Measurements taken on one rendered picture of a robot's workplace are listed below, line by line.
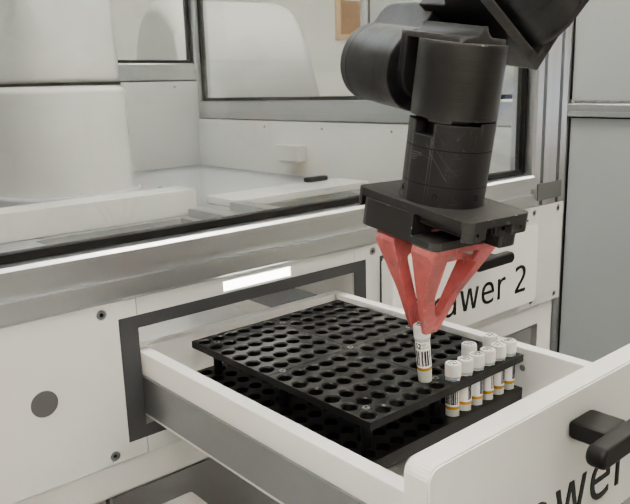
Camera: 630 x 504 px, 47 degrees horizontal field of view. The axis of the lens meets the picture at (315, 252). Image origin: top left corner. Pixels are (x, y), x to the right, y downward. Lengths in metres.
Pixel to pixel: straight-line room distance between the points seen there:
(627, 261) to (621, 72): 0.57
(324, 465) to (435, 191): 0.19
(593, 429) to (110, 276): 0.39
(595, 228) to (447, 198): 1.99
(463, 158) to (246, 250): 0.29
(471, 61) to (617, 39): 1.94
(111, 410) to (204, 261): 0.15
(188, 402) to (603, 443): 0.31
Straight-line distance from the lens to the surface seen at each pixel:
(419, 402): 0.52
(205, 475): 0.75
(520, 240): 0.99
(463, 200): 0.48
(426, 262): 0.48
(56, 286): 0.61
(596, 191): 2.44
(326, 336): 0.64
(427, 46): 0.47
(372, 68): 0.52
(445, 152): 0.47
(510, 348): 0.61
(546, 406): 0.46
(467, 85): 0.46
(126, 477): 0.69
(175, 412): 0.62
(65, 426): 0.64
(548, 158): 1.06
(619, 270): 2.43
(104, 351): 0.63
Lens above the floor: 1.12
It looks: 13 degrees down
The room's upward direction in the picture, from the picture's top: 2 degrees counter-clockwise
